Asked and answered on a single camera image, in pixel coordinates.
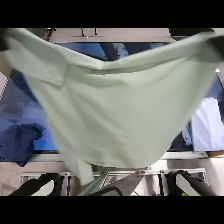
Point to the pale green T-shirt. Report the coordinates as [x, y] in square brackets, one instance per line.
[120, 110]

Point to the light blue garment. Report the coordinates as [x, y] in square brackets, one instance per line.
[208, 126]

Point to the dark blue garment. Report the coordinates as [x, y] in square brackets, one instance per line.
[17, 141]

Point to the silver frame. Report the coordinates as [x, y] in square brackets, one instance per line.
[113, 181]

